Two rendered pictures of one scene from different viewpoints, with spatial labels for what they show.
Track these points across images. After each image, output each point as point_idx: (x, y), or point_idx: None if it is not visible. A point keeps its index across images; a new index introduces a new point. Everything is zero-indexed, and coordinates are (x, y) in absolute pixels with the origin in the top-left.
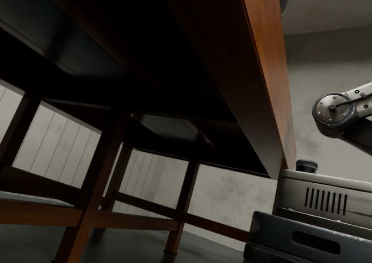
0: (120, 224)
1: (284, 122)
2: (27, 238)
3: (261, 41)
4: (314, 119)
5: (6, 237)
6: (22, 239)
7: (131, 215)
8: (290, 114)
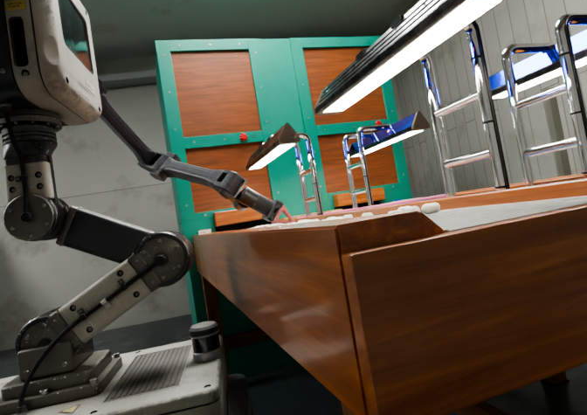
0: (461, 411)
1: (224, 275)
2: (508, 409)
3: (207, 274)
4: (190, 266)
5: (492, 399)
6: (498, 406)
7: (480, 405)
8: (227, 243)
